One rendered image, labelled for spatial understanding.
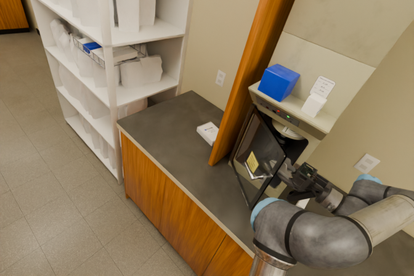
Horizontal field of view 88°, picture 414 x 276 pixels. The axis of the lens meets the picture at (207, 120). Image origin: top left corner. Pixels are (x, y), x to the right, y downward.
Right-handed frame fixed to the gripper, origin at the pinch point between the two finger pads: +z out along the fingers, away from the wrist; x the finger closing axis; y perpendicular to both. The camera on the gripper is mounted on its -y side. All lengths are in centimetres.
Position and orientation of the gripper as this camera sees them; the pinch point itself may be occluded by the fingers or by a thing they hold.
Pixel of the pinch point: (273, 164)
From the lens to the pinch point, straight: 90.9
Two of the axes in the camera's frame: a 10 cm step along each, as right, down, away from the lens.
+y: 2.0, -7.6, -6.2
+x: -6.4, 3.8, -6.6
